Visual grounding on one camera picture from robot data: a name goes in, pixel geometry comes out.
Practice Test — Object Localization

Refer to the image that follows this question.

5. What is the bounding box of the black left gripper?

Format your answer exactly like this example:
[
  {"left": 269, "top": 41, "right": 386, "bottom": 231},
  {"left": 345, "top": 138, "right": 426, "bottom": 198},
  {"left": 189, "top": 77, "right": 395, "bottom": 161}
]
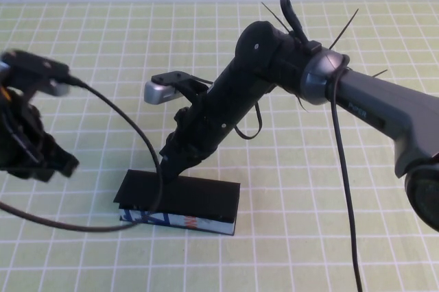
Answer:
[{"left": 0, "top": 85, "right": 81, "bottom": 184}]

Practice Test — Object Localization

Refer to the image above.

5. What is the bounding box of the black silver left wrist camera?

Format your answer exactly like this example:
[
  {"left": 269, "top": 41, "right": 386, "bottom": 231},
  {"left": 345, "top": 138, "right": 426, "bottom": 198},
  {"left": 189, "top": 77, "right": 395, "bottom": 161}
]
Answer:
[{"left": 0, "top": 49, "right": 71, "bottom": 98}]

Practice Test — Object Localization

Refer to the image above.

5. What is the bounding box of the black right camera mount bracket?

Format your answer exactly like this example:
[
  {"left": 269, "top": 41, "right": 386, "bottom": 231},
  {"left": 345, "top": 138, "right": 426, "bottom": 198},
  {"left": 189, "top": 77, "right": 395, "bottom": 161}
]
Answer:
[{"left": 171, "top": 72, "right": 214, "bottom": 101}]

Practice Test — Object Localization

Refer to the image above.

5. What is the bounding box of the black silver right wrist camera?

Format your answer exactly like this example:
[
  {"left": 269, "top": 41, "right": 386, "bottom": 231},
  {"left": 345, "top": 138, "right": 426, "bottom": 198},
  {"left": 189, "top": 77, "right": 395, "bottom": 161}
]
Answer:
[{"left": 143, "top": 71, "right": 193, "bottom": 106}]

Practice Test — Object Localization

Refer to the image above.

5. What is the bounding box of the black left camera cable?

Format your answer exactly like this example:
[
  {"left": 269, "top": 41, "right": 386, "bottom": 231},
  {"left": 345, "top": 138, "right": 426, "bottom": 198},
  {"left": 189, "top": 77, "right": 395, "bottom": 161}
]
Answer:
[{"left": 0, "top": 74, "right": 164, "bottom": 232}]

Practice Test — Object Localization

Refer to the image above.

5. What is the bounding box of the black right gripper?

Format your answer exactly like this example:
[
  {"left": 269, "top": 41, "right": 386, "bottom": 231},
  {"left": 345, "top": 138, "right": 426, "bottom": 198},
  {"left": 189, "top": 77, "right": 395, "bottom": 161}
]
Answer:
[{"left": 159, "top": 87, "right": 257, "bottom": 187}]

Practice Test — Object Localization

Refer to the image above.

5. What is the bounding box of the thin black wire loop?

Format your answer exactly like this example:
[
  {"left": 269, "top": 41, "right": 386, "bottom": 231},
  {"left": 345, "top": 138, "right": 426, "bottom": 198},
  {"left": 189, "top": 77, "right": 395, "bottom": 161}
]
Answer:
[{"left": 234, "top": 102, "right": 264, "bottom": 141}]

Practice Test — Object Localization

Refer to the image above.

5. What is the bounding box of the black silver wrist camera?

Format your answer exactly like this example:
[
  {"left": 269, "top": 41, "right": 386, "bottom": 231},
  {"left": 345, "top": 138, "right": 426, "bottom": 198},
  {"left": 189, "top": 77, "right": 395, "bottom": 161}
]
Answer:
[
  {"left": 0, "top": 49, "right": 71, "bottom": 98},
  {"left": 143, "top": 71, "right": 193, "bottom": 106}
]

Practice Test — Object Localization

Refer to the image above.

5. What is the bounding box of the black glasses case printed side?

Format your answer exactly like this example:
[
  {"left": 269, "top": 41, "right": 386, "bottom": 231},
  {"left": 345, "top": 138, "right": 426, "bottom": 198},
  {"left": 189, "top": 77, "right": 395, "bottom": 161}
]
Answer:
[{"left": 112, "top": 169, "right": 241, "bottom": 236}]

